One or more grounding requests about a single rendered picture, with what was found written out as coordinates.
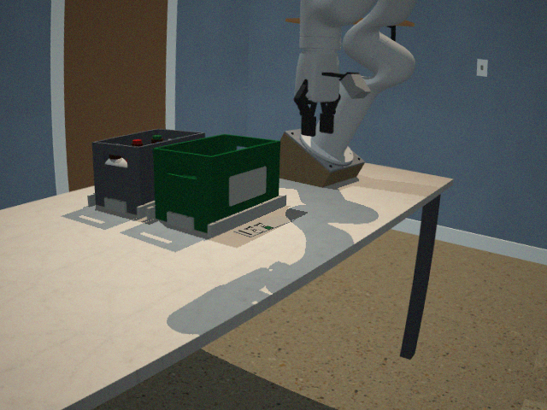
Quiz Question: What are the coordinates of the grey bottle crate with dividers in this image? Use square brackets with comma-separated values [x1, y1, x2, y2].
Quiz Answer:
[92, 129, 197, 215]

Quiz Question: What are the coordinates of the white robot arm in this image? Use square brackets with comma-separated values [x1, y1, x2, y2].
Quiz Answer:
[299, 0, 417, 165]

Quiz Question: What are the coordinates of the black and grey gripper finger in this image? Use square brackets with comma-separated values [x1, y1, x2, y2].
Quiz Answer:
[294, 79, 317, 137]
[320, 94, 341, 134]

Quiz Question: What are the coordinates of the beige paper pick list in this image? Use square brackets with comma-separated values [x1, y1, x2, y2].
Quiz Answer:
[234, 215, 294, 237]

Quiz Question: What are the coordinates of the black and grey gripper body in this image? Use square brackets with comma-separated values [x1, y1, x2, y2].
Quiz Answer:
[295, 51, 339, 103]

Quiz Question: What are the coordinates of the green crate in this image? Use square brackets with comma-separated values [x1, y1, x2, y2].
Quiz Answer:
[153, 134, 279, 233]

